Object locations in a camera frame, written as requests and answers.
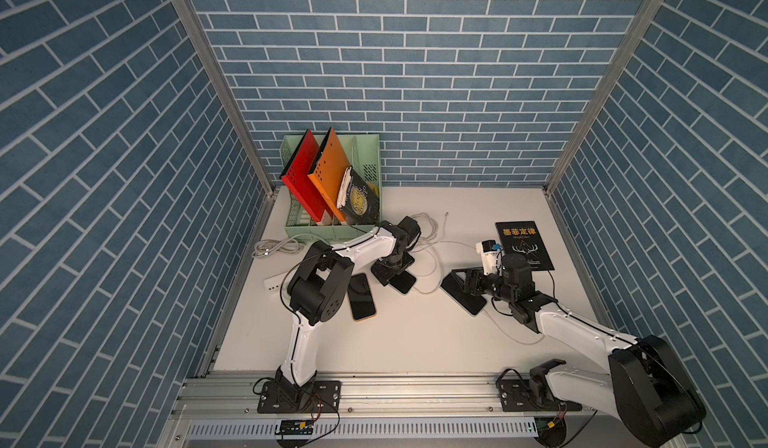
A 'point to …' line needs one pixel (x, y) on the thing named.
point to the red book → (296, 179)
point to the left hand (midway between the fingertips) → (408, 273)
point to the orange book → (329, 170)
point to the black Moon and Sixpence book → (358, 200)
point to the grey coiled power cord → (266, 247)
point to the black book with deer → (524, 237)
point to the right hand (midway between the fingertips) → (462, 271)
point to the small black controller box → (295, 427)
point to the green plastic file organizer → (363, 152)
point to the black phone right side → (470, 303)
